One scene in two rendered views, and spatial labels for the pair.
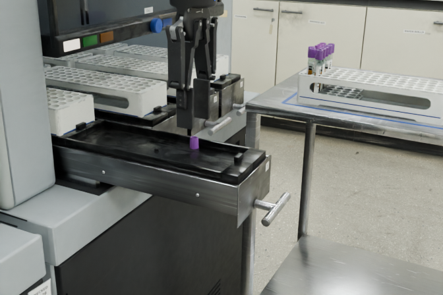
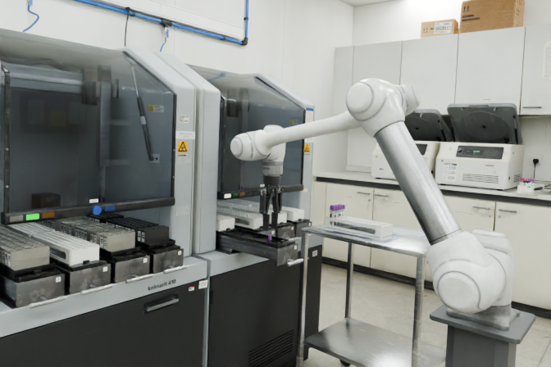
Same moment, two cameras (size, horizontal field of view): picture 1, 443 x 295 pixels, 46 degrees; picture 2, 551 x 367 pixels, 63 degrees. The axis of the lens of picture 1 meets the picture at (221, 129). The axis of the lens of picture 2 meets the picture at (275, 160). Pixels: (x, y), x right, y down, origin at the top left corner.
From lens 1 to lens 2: 1.12 m
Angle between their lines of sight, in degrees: 22
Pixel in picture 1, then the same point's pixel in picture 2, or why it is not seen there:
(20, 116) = (206, 219)
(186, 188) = (261, 250)
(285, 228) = not seen: hidden behind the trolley
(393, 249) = not seen: hidden behind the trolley
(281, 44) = (375, 216)
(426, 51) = (471, 225)
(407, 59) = not seen: hidden behind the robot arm
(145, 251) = (248, 288)
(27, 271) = (200, 273)
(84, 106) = (230, 221)
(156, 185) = (251, 249)
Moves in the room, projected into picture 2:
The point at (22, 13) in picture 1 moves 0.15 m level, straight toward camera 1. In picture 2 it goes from (211, 183) to (211, 187)
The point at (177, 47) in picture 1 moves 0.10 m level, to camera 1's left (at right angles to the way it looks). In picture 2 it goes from (262, 197) to (239, 196)
